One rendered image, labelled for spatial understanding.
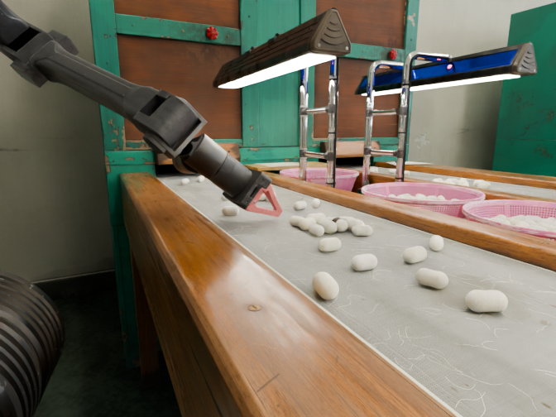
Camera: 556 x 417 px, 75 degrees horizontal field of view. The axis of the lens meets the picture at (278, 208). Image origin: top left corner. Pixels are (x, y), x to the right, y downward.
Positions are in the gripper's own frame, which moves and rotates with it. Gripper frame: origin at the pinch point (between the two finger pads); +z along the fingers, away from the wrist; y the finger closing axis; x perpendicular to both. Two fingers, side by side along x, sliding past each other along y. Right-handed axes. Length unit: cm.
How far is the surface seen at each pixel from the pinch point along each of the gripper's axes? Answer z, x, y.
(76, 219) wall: -14, 53, 160
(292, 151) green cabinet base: 29, -32, 75
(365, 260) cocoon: -1.4, 1.2, -28.0
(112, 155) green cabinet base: -24, 11, 75
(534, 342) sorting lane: 1.8, 0.7, -45.7
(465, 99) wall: 180, -199, 168
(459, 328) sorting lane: -0.9, 2.9, -41.6
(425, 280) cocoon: 1.4, -0.1, -34.4
